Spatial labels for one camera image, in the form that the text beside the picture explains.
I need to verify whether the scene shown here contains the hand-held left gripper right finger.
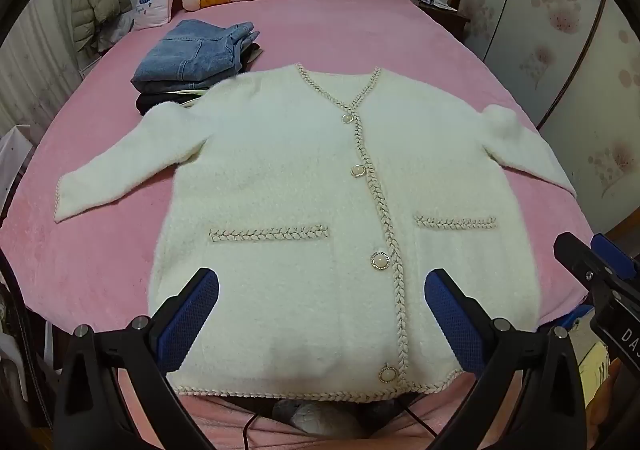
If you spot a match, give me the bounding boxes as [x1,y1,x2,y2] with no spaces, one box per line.
[424,269,588,450]

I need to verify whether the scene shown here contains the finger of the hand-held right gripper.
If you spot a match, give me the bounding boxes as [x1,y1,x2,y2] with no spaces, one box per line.
[553,232,608,301]
[590,232,640,288]

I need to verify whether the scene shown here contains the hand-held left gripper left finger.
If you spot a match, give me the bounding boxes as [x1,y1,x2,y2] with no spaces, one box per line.
[52,267,221,450]

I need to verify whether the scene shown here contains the white fuzzy cardigan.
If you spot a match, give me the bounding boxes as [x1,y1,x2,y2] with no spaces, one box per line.
[54,62,578,403]

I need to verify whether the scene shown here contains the person's right hand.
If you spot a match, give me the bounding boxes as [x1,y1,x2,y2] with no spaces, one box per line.
[592,362,638,450]

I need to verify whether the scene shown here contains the pink bed blanket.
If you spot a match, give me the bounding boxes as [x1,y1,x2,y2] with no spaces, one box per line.
[0,0,601,450]

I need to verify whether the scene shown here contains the person's pink clothing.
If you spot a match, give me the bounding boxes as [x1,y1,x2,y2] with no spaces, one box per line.
[172,375,481,450]

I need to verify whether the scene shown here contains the floral sliding wardrobe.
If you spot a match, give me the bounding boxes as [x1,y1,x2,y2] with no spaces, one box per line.
[447,0,640,241]

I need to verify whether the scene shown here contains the folded black garment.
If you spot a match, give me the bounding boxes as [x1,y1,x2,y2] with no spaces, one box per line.
[136,89,201,116]

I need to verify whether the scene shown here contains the folded light green garment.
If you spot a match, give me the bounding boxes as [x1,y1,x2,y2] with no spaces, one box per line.
[175,89,211,108]

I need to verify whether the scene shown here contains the white gift bag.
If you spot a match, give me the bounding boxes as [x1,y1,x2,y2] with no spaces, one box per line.
[0,124,37,216]

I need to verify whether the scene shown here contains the folded blue jeans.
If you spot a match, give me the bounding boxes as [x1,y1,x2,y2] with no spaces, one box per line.
[131,20,261,93]

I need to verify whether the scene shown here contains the wooden nightstand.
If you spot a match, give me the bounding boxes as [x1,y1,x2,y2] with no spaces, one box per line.
[406,0,472,56]

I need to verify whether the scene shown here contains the sheer curtain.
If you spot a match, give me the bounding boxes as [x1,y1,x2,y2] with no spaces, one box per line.
[0,0,86,141]

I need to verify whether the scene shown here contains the black cable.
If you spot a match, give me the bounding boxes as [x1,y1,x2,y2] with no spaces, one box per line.
[242,397,438,450]

